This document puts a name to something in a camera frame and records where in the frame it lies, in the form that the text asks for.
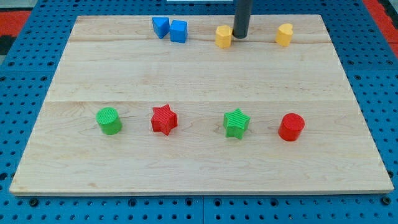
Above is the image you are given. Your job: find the yellow hexagon block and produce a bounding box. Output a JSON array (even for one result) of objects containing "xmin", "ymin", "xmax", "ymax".
[{"xmin": 215, "ymin": 25, "xmax": 233, "ymax": 49}]

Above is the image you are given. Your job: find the blue triangle block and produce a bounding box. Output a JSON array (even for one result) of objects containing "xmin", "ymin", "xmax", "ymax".
[{"xmin": 152, "ymin": 17, "xmax": 170, "ymax": 39}]

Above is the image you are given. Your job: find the red star block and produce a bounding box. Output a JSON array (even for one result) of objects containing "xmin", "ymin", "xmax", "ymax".
[{"xmin": 150, "ymin": 104, "xmax": 178, "ymax": 136}]

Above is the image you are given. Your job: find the green star block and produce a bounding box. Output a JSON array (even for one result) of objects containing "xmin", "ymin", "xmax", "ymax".
[{"xmin": 223, "ymin": 108, "xmax": 251, "ymax": 139}]

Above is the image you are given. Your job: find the light wooden board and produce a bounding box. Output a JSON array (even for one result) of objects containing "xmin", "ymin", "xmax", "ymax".
[{"xmin": 9, "ymin": 14, "xmax": 394, "ymax": 196}]

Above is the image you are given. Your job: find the blue cube block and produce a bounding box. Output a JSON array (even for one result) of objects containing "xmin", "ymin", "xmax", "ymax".
[{"xmin": 170, "ymin": 20, "xmax": 188, "ymax": 43}]

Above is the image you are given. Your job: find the green cylinder block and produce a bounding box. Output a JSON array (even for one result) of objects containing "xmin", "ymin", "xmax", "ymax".
[{"xmin": 95, "ymin": 107, "xmax": 122, "ymax": 135}]

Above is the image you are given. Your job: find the red cylinder block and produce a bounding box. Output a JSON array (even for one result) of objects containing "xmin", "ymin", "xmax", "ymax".
[{"xmin": 278, "ymin": 113, "xmax": 305, "ymax": 141}]

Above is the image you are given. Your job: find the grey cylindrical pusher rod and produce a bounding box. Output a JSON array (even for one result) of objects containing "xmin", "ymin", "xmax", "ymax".
[{"xmin": 233, "ymin": 0, "xmax": 253, "ymax": 39}]

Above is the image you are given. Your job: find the yellow heart block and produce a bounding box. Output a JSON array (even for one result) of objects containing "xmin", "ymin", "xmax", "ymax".
[{"xmin": 275, "ymin": 23, "xmax": 294, "ymax": 47}]

